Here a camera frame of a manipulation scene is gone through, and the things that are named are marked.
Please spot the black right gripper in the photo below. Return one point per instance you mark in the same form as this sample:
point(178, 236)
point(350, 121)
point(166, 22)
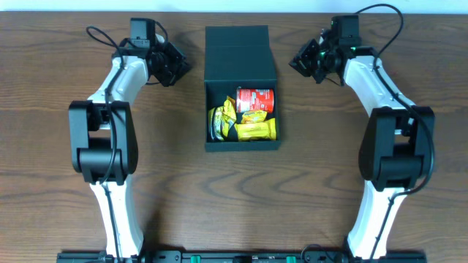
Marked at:
point(305, 59)

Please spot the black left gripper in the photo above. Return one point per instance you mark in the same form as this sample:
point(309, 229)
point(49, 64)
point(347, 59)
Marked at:
point(175, 62)

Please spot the black box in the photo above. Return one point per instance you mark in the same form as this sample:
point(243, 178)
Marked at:
point(238, 57)

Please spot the green yellow snack packet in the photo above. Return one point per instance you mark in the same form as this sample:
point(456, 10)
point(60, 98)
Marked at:
point(215, 121)

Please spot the red soda can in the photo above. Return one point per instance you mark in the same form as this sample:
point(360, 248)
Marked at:
point(248, 99)

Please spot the small yellow packet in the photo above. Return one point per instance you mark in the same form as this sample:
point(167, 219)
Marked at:
point(229, 116)

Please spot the orange yellow snack packet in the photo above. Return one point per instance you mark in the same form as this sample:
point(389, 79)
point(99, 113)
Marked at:
point(265, 130)

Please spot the yellow biscuit packet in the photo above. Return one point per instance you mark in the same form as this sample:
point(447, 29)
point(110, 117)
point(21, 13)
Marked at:
point(254, 116)

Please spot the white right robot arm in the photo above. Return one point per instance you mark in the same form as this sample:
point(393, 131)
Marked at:
point(396, 157)

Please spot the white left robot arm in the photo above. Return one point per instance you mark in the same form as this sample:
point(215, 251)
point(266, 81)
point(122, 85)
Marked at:
point(103, 139)

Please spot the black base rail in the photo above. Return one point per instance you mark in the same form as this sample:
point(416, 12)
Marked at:
point(214, 257)

